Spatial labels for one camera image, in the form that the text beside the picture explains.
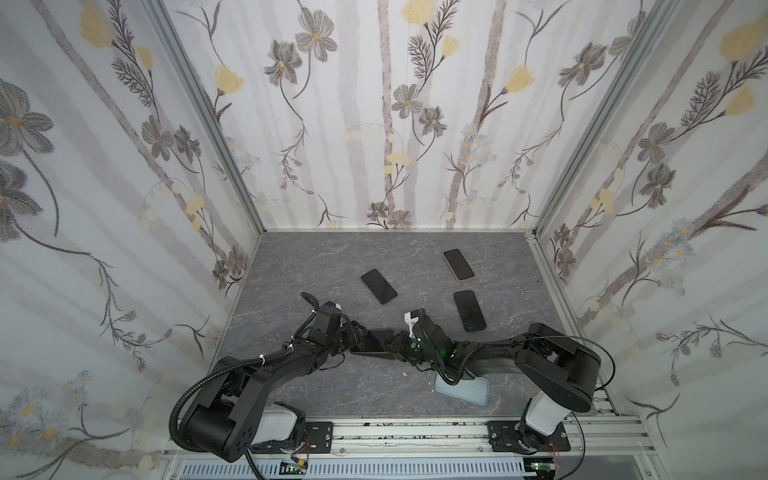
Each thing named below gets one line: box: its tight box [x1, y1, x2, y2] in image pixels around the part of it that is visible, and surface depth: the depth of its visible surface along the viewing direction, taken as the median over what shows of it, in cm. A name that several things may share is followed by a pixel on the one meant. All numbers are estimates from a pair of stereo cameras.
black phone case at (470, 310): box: [453, 290, 487, 332], surface depth 100 cm
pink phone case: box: [442, 248, 476, 282], surface depth 113 cm
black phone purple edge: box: [361, 269, 398, 305], surface depth 104 cm
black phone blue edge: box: [443, 248, 475, 280], surface depth 113 cm
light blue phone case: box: [434, 372, 490, 405], surface depth 84 cm
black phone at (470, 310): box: [453, 290, 487, 332], surface depth 100 cm
